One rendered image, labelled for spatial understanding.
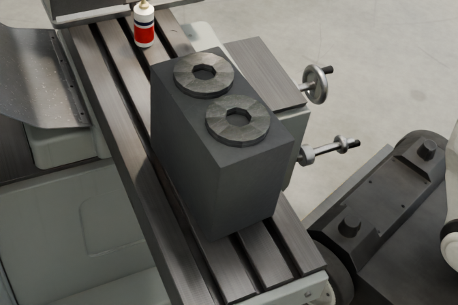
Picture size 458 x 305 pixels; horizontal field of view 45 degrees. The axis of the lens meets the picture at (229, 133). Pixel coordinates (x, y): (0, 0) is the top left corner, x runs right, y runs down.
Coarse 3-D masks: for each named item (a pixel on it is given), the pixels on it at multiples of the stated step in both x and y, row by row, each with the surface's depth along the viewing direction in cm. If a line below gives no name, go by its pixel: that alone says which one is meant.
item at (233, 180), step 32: (160, 64) 84; (192, 64) 83; (224, 64) 84; (160, 96) 84; (192, 96) 80; (224, 96) 79; (256, 96) 81; (160, 128) 89; (192, 128) 76; (224, 128) 75; (256, 128) 75; (160, 160) 94; (192, 160) 80; (224, 160) 73; (256, 160) 75; (288, 160) 80; (192, 192) 85; (224, 192) 77; (256, 192) 81; (224, 224) 83
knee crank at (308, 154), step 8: (336, 136) 160; (304, 144) 155; (328, 144) 158; (336, 144) 158; (344, 144) 157; (352, 144) 161; (360, 144) 163; (304, 152) 153; (312, 152) 153; (320, 152) 156; (344, 152) 159; (296, 160) 155; (304, 160) 154; (312, 160) 154
